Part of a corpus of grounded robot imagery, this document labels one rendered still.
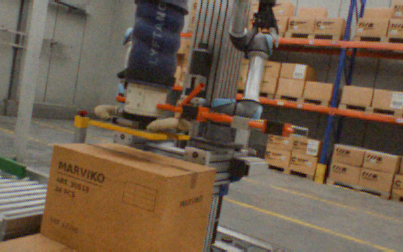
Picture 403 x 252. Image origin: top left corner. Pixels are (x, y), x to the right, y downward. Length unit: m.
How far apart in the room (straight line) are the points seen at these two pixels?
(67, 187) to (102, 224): 0.23
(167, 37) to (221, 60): 0.70
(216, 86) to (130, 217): 1.04
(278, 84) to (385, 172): 2.95
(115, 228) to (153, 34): 0.78
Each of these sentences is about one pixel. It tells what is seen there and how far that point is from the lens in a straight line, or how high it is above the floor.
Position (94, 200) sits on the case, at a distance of 1.64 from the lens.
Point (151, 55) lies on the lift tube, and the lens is 1.62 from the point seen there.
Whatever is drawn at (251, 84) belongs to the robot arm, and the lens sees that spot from 2.10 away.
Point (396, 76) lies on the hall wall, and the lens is 9.87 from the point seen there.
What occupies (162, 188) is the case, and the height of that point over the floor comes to 0.89.
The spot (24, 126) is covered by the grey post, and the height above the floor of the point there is 0.59.
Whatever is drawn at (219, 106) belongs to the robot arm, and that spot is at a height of 1.22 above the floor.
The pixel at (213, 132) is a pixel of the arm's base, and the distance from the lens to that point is 2.03.
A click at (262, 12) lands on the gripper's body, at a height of 1.66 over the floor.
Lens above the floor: 1.22
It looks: 3 degrees down
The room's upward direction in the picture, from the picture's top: 10 degrees clockwise
